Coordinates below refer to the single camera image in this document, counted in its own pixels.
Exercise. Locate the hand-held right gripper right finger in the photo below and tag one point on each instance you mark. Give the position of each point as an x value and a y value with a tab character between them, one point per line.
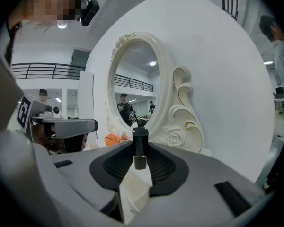
198	174

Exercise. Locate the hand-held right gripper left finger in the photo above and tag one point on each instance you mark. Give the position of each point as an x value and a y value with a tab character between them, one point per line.
80	174

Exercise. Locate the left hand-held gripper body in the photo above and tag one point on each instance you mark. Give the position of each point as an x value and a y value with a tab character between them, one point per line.
38	109

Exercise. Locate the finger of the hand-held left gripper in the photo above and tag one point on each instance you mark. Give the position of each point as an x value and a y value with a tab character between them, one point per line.
73	126

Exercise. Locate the black lipstick tube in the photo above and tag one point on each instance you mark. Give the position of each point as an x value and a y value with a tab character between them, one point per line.
140	145

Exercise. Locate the person's left hand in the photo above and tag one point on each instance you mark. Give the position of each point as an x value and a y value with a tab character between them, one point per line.
43	136

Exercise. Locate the black balcony railing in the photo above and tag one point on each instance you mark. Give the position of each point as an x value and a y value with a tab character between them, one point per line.
47	71
229	1

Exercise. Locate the person's grey printed shirt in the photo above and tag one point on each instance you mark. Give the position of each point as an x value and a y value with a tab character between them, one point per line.
2	91

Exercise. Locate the orange tissue box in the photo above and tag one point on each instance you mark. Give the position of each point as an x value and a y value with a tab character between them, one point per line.
113	141

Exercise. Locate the oval white ornate mirror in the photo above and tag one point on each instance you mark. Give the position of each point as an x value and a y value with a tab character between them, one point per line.
137	89

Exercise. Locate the white partition board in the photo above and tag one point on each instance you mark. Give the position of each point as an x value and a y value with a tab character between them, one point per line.
222	79

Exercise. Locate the person's head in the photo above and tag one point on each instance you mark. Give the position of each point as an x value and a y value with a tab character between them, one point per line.
49	1

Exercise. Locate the black head camera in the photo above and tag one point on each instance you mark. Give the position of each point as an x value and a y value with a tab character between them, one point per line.
91	12

